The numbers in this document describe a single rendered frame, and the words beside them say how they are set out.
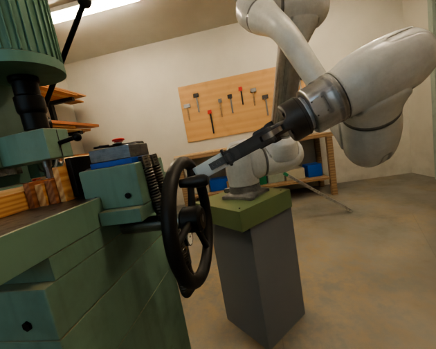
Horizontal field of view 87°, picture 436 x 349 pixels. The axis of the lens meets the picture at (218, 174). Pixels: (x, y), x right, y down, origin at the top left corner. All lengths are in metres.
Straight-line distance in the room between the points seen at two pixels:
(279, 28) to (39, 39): 0.57
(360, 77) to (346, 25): 3.97
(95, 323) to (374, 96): 0.63
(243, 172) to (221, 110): 2.83
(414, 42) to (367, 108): 0.10
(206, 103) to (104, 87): 1.77
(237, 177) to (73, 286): 0.78
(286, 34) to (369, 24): 3.84
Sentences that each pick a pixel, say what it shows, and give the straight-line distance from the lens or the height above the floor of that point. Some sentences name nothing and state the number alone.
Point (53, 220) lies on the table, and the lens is 0.47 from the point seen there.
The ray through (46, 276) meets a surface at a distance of 0.49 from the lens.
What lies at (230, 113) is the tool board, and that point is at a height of 1.38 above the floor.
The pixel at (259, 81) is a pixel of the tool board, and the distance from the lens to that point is 3.93.
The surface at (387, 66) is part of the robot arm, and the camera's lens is 0.46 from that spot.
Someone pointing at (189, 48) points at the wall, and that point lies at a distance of 4.18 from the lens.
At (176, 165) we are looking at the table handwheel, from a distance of 0.46.
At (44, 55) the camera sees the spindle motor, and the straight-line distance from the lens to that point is 0.68.
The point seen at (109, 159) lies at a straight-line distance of 0.54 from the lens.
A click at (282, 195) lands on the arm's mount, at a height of 0.67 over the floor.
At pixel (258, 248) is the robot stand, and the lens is 1.07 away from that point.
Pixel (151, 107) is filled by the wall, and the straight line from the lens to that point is 4.17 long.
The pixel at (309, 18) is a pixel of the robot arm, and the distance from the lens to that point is 0.98.
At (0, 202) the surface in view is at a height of 0.93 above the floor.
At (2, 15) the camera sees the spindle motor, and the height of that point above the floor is 1.29.
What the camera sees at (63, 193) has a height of 0.92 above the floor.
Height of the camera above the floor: 0.97
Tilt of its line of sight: 8 degrees down
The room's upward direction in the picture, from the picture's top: 10 degrees counter-clockwise
